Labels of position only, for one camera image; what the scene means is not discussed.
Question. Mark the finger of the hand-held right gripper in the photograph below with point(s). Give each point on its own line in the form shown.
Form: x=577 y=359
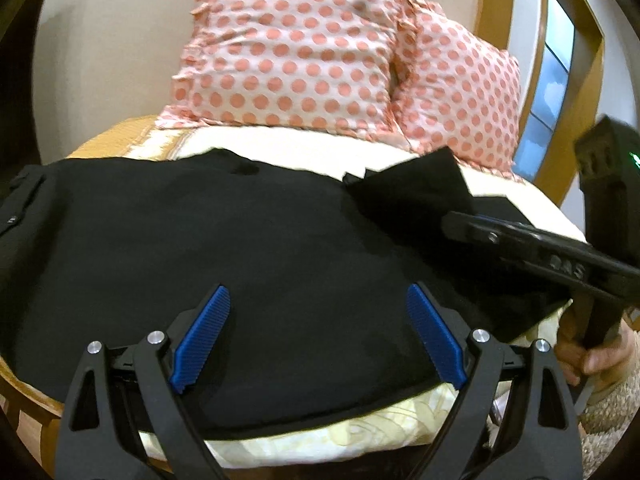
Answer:
x=487 y=235

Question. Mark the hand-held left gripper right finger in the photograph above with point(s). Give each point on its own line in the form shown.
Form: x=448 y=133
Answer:
x=434 y=331

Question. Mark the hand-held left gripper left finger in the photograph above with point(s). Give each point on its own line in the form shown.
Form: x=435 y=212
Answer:
x=200 y=334

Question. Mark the black pants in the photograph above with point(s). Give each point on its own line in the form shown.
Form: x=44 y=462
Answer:
x=240 y=260

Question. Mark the person's right hand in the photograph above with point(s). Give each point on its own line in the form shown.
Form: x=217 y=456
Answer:
x=595 y=357

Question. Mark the small pink polka-dot pillow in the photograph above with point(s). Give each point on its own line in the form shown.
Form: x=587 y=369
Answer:
x=455 y=90

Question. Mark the window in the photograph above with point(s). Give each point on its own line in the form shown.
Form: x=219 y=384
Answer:
x=552 y=65

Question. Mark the large pink polka-dot pillow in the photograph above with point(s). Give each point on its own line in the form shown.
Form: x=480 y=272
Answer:
x=290 y=45

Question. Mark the wooden bed frame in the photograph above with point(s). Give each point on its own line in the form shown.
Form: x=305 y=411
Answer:
x=560 y=75

